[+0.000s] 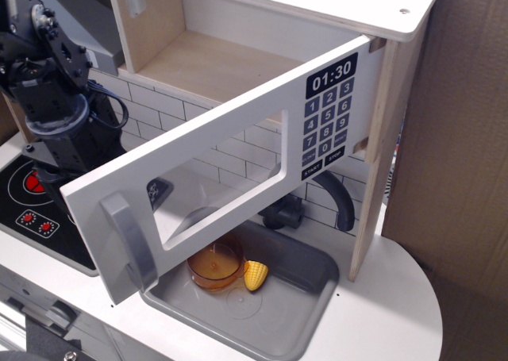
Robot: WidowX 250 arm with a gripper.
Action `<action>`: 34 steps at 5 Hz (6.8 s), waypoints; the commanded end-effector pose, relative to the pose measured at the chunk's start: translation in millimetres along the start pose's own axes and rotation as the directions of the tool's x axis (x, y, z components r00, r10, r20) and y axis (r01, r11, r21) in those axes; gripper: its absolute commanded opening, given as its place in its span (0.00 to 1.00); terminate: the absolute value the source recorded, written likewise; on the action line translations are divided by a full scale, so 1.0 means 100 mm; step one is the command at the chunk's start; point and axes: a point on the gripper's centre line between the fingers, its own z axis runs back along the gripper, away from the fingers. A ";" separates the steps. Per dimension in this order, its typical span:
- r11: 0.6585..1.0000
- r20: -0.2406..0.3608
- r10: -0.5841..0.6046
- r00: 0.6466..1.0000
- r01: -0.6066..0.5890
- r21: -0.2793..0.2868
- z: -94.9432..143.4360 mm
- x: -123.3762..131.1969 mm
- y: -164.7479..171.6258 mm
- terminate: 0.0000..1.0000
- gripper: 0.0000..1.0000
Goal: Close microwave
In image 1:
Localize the grey toy sink basin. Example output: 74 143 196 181
142 221 339 360

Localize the white wooden microwave cabinet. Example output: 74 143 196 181
111 0 436 280

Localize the white toy microwave door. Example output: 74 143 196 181
61 36 380 303

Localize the black toy stovetop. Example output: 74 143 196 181
1 155 98 277

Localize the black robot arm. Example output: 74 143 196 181
1 0 129 208

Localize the orange transparent toy pot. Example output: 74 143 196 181
187 235 248 290

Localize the grey range hood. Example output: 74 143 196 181
41 0 124 76

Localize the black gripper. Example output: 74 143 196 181
22 136 125 202

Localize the yellow toy corn cob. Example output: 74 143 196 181
243 260 268 291

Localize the grey oven knob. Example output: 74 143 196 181
45 301 78 329

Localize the dark grey toy faucet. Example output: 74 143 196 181
258 171 355 232

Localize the brown cardboard box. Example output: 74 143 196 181
383 0 507 360

